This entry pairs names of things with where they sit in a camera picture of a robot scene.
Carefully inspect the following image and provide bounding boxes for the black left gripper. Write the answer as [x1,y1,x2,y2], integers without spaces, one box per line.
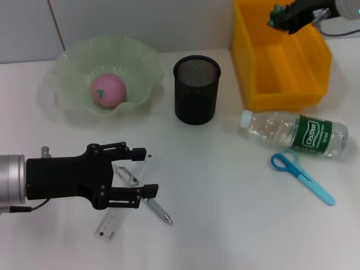
[25,141,159,211]

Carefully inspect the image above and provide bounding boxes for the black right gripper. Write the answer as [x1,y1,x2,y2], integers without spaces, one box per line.
[273,0,339,35]

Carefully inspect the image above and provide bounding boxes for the pink toy peach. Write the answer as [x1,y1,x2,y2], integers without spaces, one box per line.
[91,73,127,109]

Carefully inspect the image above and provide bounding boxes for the clear green-label water bottle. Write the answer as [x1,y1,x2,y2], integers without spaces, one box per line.
[238,110,349,159]

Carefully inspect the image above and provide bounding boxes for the blue scissors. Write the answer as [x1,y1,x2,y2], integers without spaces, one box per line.
[271,149,336,206]

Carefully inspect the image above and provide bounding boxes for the grey-grip ballpoint pen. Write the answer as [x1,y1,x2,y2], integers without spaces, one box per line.
[114,164,173,225]

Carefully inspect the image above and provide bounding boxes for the clear plastic ruler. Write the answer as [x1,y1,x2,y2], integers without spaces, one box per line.
[94,153,160,243]

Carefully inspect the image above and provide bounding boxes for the black mesh pen cup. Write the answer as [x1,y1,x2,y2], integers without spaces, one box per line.
[173,55,222,125]

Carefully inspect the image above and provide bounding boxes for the yellow plastic bin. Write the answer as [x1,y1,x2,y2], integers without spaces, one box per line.
[232,0,333,111]

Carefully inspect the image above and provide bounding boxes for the green wavy glass bowl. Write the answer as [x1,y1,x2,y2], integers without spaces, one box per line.
[52,35,165,118]

